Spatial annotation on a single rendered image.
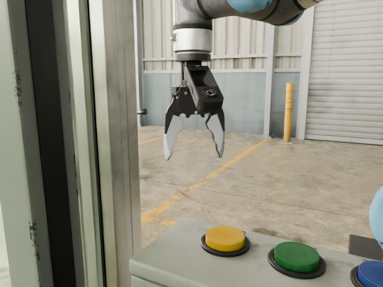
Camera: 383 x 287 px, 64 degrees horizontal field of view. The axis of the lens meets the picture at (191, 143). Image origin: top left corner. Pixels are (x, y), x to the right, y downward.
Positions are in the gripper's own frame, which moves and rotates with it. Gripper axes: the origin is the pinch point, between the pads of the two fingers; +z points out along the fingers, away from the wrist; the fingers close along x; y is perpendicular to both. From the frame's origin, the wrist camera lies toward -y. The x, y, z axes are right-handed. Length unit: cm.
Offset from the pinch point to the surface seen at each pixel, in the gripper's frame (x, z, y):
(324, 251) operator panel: -5.4, 1.3, -34.9
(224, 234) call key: 3.7, 0.2, -31.5
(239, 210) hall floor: -73, 91, 166
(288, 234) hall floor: -93, 91, 121
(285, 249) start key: -1.1, 0.3, -35.2
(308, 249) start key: -3.1, 0.3, -35.7
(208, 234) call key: 5.2, 0.2, -31.2
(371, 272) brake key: -6.2, 0.3, -39.9
